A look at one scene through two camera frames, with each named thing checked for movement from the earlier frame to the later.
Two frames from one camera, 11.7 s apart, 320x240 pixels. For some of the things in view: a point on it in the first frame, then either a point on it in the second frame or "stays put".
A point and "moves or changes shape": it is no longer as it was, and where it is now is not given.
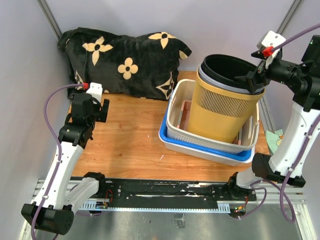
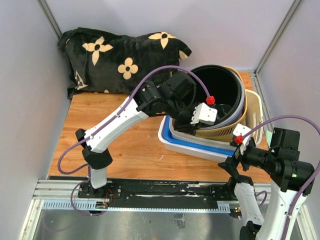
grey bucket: [205, 80] to [239, 117]
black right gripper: [249, 78] to [230, 165]
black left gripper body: [96, 106] to [183, 119]
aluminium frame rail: [50, 19] stays put
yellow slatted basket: [218, 113] moves or changes shape
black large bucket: [224, 68] to [223, 84]
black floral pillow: [144, 65] stays put
